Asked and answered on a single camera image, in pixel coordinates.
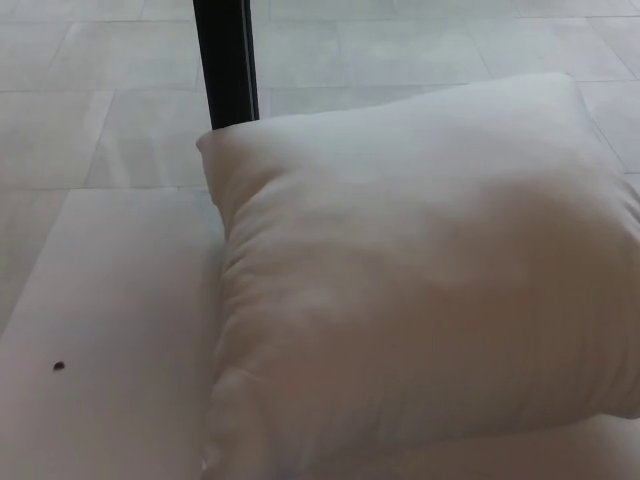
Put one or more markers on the black metal post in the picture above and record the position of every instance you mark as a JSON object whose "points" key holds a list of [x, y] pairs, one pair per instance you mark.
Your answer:
{"points": [[225, 60]]}

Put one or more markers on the white square pillow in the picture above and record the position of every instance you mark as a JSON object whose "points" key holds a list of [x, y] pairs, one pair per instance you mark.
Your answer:
{"points": [[410, 270]]}

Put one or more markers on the small dark crumb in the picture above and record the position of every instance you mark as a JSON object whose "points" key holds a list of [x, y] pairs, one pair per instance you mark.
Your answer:
{"points": [[58, 366]]}

